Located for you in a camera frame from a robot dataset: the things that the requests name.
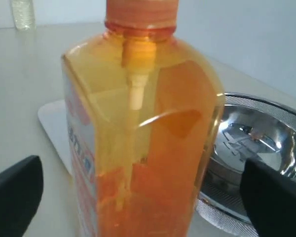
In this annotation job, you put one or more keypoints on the white rectangular plastic tray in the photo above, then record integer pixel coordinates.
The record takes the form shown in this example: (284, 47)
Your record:
(52, 117)

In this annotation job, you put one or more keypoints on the steel mesh colander basin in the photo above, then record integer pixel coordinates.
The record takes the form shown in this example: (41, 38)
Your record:
(219, 202)

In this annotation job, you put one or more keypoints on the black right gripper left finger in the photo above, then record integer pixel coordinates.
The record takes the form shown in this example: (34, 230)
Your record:
(21, 189)

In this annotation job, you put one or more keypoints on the clear plastic bottle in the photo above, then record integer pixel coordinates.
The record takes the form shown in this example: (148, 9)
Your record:
(23, 14)

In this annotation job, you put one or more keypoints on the small stainless steel bowl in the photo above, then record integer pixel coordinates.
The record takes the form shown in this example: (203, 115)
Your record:
(264, 134)

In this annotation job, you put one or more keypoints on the orange pump soap bottle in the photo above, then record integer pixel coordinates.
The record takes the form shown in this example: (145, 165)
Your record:
(143, 109)

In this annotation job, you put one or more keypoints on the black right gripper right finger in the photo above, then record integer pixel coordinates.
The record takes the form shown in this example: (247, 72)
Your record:
(269, 199)

